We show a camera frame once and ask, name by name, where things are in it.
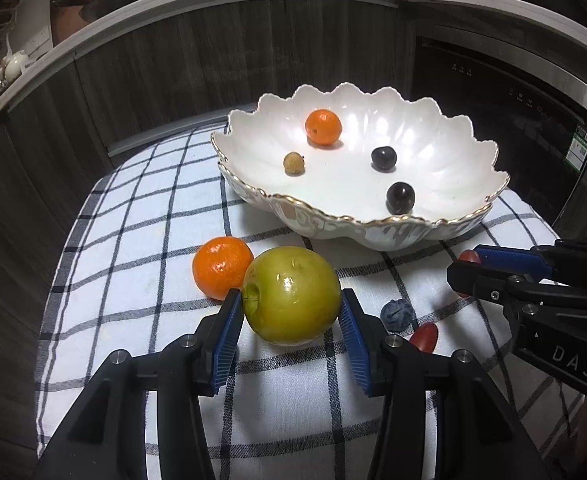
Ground blueberry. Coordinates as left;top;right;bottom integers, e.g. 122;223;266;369
379;299;413;332

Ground white teapot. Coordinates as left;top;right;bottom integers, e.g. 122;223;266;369
0;50;30;82

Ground white scalloped bowl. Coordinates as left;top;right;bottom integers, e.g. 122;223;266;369
210;81;511;252

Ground brown cutting board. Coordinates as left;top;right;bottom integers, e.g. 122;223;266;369
50;0;109;43

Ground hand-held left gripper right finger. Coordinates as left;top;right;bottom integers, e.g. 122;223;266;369
340;287;557;480

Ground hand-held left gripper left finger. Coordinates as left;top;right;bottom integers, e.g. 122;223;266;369
33;287;246;480

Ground green label sticker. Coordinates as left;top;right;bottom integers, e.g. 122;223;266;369
566;124;587;171

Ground black dishwasher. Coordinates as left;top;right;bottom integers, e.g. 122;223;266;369
408;35;587;241

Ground blue checked white cloth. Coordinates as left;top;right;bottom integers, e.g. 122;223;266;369
36;122;587;480

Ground dark wood kitchen cabinets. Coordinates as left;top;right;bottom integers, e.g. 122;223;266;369
0;0;424;281

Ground green apple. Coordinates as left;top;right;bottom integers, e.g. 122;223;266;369
242;246;343;347

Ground small orange kumquat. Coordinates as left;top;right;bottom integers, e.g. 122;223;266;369
305;109;343;148

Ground orange tangerine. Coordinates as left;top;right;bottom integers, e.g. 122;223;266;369
192;236;255;302

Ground tan longan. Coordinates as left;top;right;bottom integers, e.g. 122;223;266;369
282;152;307;176

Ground dark purple grape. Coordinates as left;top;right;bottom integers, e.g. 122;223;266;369
386;182;416;214
371;146;397;171

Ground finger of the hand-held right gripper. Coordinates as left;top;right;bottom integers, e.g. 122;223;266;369
446;260;587;334
473;239;587;287

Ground wall utensil rack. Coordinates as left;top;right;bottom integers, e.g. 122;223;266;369
0;0;20;36

